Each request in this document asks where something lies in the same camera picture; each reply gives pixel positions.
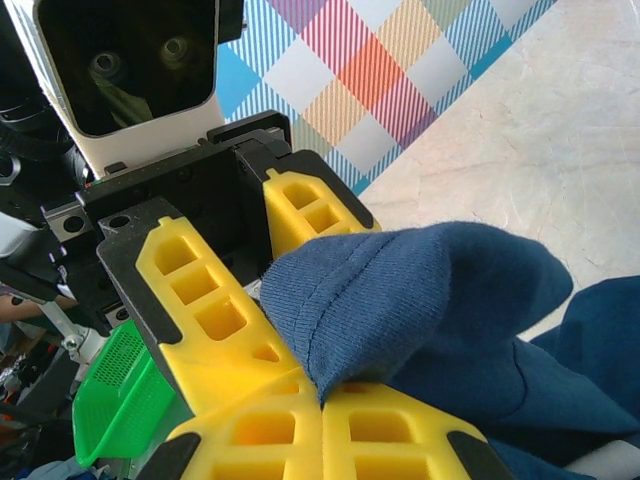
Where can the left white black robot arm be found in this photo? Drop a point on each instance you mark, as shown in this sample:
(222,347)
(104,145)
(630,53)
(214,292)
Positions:
(12,235)

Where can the metal clamp bracket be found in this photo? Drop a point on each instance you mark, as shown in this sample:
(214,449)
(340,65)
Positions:
(75,342)

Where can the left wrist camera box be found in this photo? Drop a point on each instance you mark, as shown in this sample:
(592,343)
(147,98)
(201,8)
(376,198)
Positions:
(125,65)

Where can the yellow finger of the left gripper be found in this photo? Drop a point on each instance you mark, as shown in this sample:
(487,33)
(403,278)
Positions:
(220,345)
(300,220)

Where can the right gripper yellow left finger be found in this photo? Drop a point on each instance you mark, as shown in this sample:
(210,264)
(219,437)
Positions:
(300,450)

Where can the navy blue printed t-shirt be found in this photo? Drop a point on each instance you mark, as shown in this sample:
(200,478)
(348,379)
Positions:
(425,300)

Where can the green perforated plastic basket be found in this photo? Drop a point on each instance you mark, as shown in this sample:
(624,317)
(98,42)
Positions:
(120,400)

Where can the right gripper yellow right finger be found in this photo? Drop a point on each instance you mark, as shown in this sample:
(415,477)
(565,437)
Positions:
(340,450)

